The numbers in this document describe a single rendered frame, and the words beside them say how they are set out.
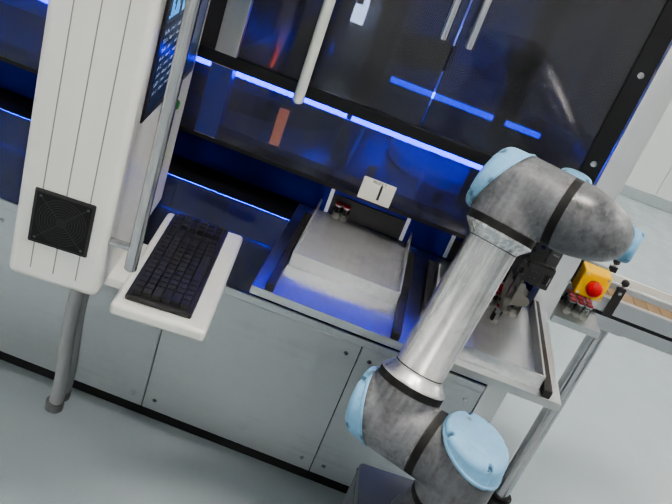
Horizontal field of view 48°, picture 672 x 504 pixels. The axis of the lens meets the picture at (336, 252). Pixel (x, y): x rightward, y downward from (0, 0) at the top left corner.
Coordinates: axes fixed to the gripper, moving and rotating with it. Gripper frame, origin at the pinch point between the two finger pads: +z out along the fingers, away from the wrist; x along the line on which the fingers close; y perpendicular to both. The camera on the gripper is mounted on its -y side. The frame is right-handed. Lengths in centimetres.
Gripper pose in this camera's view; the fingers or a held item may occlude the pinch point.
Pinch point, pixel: (500, 302)
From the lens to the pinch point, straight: 181.7
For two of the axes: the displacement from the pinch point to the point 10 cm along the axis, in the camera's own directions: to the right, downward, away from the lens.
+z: -3.2, 8.3, 4.5
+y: 9.3, 3.6, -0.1
